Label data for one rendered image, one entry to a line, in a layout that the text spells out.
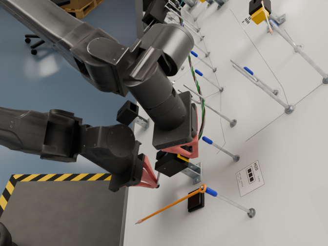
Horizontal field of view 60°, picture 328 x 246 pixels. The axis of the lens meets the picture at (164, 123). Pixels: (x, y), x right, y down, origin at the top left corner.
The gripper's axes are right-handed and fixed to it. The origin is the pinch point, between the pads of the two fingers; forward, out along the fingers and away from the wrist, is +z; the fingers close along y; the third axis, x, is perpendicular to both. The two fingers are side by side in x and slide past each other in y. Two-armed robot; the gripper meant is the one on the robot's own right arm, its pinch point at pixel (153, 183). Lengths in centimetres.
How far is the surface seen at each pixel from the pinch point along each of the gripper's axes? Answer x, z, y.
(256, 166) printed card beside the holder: -24.6, -0.4, -4.5
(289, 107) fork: -32.4, -2.3, 3.1
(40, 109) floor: 172, 15, 134
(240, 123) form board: -22.4, 0.1, 6.5
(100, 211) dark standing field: 103, 56, 39
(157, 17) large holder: 3, -6, 68
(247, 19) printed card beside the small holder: -28.0, -0.8, 38.8
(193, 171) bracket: -11.1, 0.1, -0.7
